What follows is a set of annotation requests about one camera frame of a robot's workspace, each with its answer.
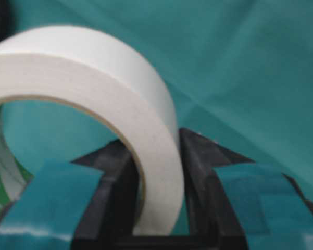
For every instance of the white duct tape roll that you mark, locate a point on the white duct tape roll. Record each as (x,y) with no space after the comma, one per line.
(99,74)

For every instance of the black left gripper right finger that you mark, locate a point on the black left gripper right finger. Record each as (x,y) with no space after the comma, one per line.
(242,203)

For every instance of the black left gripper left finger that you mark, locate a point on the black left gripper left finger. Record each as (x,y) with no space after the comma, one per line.
(85,204)

